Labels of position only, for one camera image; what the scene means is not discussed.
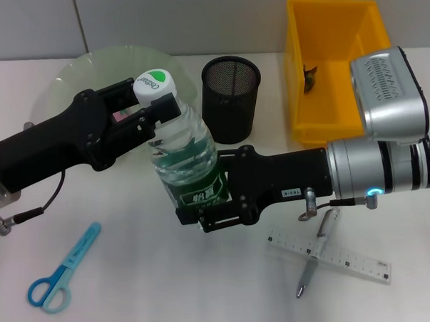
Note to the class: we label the clear plastic ruler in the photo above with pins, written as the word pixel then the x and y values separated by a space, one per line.
pixel 360 263

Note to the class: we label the blue scissors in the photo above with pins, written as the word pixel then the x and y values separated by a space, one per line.
pixel 79 249

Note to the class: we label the black mesh pen cup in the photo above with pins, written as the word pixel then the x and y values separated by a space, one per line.
pixel 229 111

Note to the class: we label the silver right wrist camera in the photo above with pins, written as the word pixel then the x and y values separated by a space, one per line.
pixel 389 97

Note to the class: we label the silver ballpoint pen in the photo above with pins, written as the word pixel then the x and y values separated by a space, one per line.
pixel 310 275

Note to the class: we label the green plastic wrapper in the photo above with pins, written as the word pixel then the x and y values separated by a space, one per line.
pixel 309 77

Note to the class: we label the clear green-label water bottle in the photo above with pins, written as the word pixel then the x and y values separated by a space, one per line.
pixel 183 149

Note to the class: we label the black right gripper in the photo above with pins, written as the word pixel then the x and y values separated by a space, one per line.
pixel 282 174

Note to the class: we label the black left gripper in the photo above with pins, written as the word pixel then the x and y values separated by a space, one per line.
pixel 58 143

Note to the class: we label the silver right wrist connector plug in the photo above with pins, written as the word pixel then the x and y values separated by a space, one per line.
pixel 309 202

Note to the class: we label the pale green glass fruit plate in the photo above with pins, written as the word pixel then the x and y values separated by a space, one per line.
pixel 108 63

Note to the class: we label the yellow plastic bin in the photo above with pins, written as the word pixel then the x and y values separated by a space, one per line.
pixel 334 41

